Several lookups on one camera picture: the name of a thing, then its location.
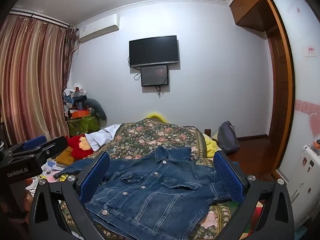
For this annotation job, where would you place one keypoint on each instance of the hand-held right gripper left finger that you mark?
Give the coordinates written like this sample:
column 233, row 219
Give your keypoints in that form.
column 96, row 175

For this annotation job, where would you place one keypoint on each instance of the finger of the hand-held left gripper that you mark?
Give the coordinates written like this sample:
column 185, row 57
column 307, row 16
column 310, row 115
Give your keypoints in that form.
column 52, row 146
column 35, row 141

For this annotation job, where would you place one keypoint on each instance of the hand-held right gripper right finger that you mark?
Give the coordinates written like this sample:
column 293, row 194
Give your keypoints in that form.
column 228, row 177

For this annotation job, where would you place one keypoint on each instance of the blue denim jacket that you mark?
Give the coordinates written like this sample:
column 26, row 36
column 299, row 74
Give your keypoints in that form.
column 155, row 195

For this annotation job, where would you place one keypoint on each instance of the mustard cloth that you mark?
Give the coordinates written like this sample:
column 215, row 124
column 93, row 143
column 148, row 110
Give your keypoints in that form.
column 63, row 156

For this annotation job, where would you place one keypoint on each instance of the red plush toy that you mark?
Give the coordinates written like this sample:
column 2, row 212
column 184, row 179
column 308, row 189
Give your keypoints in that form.
column 75, row 146

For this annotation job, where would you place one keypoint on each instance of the yellow blanket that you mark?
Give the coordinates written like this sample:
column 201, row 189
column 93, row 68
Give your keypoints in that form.
column 212, row 146

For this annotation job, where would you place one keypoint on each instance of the white shirt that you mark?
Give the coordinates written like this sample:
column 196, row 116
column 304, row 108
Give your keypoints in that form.
column 100, row 137

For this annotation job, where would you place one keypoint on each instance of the grey backpack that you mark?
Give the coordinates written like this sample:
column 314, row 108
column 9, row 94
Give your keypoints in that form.
column 227, row 137

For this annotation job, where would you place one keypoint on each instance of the orange box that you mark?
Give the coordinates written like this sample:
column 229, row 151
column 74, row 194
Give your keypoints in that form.
column 80, row 113

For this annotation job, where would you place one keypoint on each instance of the pile of clutter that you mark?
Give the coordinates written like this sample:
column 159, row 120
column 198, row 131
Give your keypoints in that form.
column 73, row 97

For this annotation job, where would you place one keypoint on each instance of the grey neck pillow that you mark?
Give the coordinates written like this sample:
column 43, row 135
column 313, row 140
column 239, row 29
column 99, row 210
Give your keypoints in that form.
column 98, row 107

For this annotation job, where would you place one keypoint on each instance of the striped pink curtain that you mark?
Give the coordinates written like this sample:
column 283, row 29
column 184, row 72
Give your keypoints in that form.
column 30, row 80

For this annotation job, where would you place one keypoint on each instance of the floral bed blanket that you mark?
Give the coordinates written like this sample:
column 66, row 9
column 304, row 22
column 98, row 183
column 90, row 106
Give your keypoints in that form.
column 150, row 135

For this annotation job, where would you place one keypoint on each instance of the pink heart sticker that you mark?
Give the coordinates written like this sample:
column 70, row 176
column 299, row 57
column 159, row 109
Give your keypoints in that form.
column 313, row 125

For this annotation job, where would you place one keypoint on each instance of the white sliding door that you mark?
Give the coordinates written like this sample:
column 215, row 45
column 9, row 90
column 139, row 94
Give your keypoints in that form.
column 302, row 85

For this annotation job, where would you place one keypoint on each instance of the white air conditioner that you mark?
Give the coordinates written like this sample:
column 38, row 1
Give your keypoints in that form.
column 98, row 28

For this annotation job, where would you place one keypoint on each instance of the pink white sticker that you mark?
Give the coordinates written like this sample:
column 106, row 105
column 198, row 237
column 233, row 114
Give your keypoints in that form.
column 310, row 51

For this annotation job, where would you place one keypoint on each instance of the wooden overhead cabinet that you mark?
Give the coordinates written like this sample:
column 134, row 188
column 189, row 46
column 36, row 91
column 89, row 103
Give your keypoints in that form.
column 252, row 2

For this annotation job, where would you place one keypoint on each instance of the small black wall monitor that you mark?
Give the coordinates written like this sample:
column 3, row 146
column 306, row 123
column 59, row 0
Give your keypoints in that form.
column 153, row 76

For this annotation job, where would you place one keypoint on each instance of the black wall television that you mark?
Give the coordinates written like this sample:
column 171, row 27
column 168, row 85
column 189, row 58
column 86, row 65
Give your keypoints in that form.
column 153, row 51

